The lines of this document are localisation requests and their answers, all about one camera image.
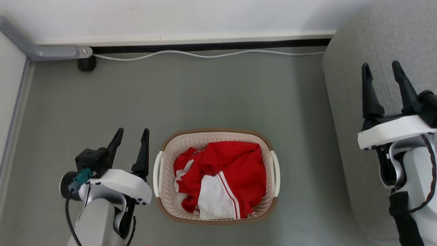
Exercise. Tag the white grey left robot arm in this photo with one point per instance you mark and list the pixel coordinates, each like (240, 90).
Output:
(99, 218)

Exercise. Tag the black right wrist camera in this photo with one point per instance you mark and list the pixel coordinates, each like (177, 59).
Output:
(429, 106)

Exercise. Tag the beige plastic laundry basket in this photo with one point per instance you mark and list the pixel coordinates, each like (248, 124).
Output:
(167, 153)

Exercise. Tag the black caster wheel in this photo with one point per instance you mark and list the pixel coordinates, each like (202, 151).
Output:
(86, 64)

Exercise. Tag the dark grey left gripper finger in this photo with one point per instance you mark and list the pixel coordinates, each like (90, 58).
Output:
(115, 143)
(142, 157)

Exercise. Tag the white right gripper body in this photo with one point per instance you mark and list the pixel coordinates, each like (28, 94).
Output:
(392, 131)

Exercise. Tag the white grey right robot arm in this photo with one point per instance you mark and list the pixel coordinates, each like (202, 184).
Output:
(418, 174)

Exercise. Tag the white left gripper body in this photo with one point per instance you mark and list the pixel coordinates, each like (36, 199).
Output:
(119, 181)

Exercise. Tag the light grey fabric sofa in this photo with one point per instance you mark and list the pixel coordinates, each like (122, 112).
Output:
(351, 85)

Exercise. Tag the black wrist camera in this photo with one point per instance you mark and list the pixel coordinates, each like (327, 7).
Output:
(93, 160)
(429, 106)

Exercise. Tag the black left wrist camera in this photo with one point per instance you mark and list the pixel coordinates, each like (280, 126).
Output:
(93, 160)

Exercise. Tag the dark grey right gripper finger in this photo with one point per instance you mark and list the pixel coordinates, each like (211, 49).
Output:
(406, 92)
(370, 95)

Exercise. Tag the red and white garment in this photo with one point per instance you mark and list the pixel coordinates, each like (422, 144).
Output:
(239, 167)

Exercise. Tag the white wall skirting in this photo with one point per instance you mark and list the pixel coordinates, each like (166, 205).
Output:
(170, 39)

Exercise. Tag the black baseboard strip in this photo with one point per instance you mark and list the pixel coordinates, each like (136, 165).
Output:
(211, 45)

